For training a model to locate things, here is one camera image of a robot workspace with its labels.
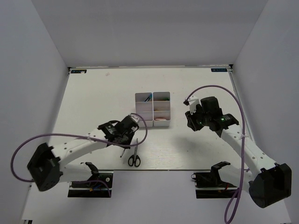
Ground left white compartment organizer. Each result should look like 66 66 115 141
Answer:
135 92 154 127

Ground right blue corner label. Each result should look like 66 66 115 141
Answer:
211 68 228 72

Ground left blue corner label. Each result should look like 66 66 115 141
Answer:
71 70 87 74

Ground purple cable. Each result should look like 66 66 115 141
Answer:
184 85 248 223
10 112 149 196

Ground white compartment organizer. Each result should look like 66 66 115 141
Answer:
135 92 154 127
153 91 171 127

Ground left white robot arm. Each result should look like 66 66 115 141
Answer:
27 115 139 192

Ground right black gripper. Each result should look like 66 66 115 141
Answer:
185 105 211 131

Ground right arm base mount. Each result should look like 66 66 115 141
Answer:
191 161 241 199

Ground blue corner label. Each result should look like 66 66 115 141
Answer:
211 68 228 72
71 70 87 74

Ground right white compartment organizer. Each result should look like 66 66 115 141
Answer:
153 91 171 127

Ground black-handled scissors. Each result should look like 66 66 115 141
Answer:
128 139 141 168

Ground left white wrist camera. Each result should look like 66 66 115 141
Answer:
129 113 142 124

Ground pink white eraser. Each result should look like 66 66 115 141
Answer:
154 117 167 121

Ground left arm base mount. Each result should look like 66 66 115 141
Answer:
68 171 114 198

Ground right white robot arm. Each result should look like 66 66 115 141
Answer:
184 96 292 208

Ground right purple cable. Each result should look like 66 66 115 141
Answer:
184 85 248 223

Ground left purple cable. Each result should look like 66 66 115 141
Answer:
10 112 149 196

